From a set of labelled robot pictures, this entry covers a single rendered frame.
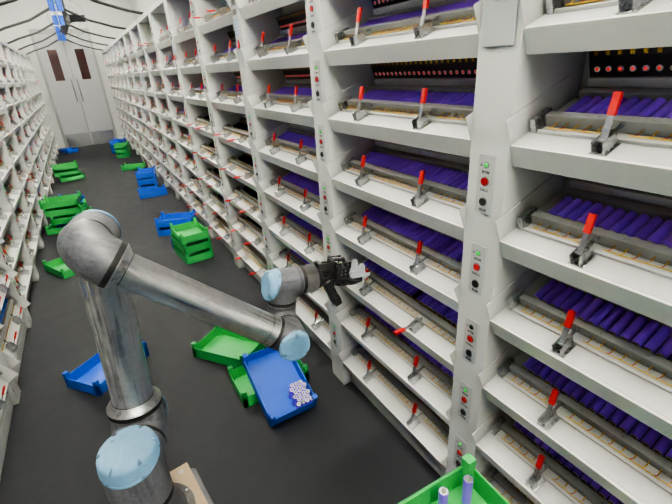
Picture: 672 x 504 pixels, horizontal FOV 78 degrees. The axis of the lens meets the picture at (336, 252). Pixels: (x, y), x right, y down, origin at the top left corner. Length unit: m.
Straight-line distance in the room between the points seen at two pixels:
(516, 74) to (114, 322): 1.09
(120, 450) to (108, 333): 0.30
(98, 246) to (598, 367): 1.04
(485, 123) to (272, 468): 1.29
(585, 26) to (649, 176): 0.24
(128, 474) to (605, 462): 1.07
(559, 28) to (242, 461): 1.53
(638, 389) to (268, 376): 1.34
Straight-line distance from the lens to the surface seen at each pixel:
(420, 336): 1.27
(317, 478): 1.59
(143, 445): 1.28
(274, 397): 1.81
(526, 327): 1.00
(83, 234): 1.07
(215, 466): 1.70
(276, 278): 1.23
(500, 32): 0.88
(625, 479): 1.04
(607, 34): 0.79
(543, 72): 0.92
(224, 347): 2.21
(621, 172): 0.78
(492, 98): 0.89
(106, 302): 1.22
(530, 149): 0.85
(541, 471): 1.22
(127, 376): 1.32
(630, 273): 0.84
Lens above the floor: 1.27
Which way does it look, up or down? 24 degrees down
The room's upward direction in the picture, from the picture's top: 4 degrees counter-clockwise
